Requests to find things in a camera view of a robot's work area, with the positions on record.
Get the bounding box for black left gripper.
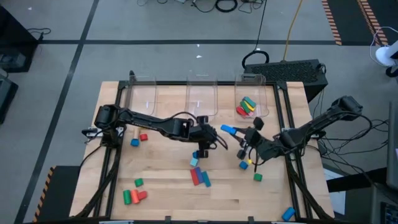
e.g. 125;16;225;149
186;115;229;159

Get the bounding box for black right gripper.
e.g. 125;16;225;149
233;117;274;159

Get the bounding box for blue long block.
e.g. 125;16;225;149
220;124;238;136

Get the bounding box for teal long block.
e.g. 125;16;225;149
201;170;212;188

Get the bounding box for clear plastic bin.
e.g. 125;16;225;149
184;73;219;123
120;74;159;121
233;74;269;124

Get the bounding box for black perforated computer case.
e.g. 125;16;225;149
243;58;329;104

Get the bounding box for black floor bar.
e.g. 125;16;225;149
326;167;389;193

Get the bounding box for black hazard-striped floor mat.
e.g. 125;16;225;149
321;0;361;46
356;0;398;47
32;164;82;224

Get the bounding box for grey monitor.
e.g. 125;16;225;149
386;99;398;191

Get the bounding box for white stand base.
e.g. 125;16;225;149
374;39;398;68

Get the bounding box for dark grey case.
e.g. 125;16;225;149
0;77;19;124

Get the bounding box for black cabinet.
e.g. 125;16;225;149
0;5;40;74

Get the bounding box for black aluminium table frame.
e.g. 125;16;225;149
105;79;312;222

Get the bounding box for silver right arm base bracket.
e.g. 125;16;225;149
281;126;326;139

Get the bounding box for black cable with coil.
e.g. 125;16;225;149
241;0;271;70

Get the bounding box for black cable bundle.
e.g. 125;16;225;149
74;144;124;218
284;152;330;220

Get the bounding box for long yellow cable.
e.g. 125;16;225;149
282;0;304;62

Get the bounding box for black floor cable tangle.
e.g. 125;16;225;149
323;118;389;175

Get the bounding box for coiled black cable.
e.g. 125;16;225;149
215;0;239;14

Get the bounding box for silver left arm base bracket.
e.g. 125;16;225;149
81;126;103;139

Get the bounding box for thin black floor cable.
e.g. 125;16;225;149
136;0;216;14

